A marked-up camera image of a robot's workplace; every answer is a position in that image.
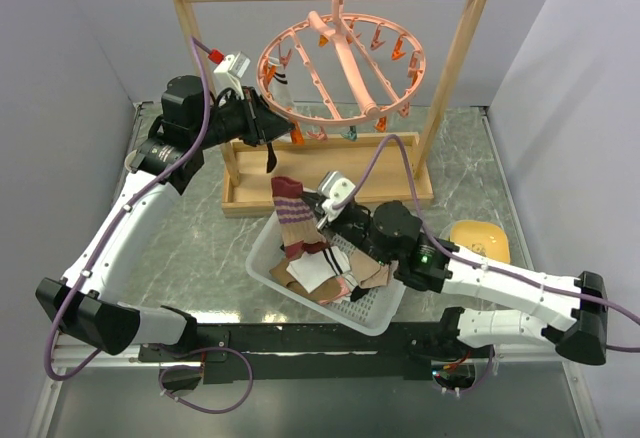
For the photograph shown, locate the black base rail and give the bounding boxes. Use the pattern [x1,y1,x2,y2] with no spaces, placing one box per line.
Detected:
[137,320,496,387]

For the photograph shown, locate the aluminium frame rail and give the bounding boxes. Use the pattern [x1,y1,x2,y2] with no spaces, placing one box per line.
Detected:
[47,320,581,369]

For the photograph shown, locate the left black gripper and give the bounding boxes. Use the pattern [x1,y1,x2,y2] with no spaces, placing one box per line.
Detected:
[192,86,295,150]

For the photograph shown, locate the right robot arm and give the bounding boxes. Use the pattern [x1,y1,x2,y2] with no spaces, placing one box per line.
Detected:
[303,193,607,366]

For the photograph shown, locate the white plastic basket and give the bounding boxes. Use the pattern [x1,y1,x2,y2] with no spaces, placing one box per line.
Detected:
[245,213,406,336]

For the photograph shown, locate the pink round clip hanger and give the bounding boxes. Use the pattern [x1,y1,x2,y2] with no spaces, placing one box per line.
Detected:
[256,0,427,144]

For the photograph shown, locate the beige purple striped sock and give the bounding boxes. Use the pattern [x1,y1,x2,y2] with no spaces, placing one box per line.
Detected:
[271,176,328,259]

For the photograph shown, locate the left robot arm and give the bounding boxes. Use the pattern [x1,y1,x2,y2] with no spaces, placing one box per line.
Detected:
[35,75,294,360]

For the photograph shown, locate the yellow bowl on plate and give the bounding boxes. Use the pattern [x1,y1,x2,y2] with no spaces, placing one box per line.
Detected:
[439,220,511,264]

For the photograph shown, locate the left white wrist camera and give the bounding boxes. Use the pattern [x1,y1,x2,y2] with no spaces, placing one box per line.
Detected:
[213,51,251,98]

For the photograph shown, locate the wooden hanger rack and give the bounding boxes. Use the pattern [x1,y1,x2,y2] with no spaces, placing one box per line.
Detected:
[173,0,487,217]

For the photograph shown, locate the pile of socks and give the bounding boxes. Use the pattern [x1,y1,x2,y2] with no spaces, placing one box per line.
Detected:
[270,250,391,305]

